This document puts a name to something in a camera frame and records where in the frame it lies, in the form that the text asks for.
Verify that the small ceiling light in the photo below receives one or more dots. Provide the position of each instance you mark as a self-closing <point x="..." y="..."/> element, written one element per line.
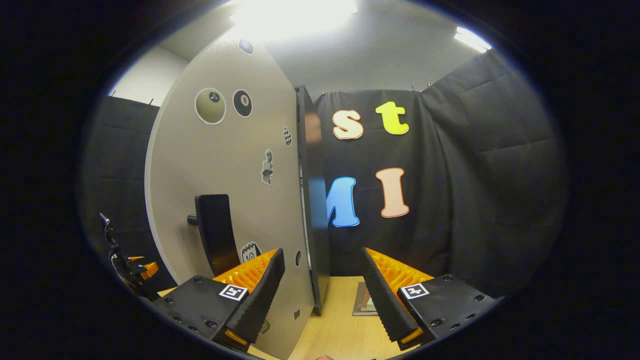
<point x="472" y="40"/>

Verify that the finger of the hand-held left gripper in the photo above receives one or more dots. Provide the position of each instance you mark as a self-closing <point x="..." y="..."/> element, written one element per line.
<point x="136" y="258"/>
<point x="150" y="270"/>

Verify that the large ceiling light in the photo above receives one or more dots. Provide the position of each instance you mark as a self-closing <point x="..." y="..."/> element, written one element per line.
<point x="295" y="15"/>

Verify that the black backdrop cloth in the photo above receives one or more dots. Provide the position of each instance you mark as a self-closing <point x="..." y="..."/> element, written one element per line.
<point x="475" y="175"/>

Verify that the beige cabinet door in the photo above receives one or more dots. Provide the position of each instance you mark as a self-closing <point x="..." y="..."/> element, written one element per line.
<point x="225" y="165"/>

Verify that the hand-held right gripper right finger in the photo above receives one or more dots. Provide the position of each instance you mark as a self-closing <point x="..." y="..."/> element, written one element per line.
<point x="382" y="295"/>

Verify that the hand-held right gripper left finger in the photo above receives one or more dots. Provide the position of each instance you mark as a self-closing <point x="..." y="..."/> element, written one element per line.
<point x="262" y="295"/>

